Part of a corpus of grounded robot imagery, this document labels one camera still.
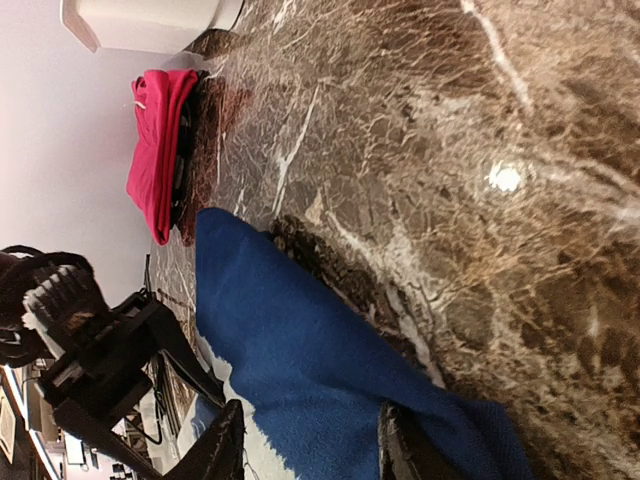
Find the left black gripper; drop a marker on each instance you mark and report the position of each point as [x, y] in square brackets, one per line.
[100, 377]

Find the white plastic bin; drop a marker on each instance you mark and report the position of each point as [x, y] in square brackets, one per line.
[152, 26]

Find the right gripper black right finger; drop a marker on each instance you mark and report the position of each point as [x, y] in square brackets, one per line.
[405, 452]

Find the navy blue t-shirt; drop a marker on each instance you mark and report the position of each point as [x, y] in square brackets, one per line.
[312, 375]

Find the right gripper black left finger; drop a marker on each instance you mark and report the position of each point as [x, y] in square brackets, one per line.
[218, 452]

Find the folded red t-shirt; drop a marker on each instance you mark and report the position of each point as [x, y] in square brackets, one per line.
[159, 97]

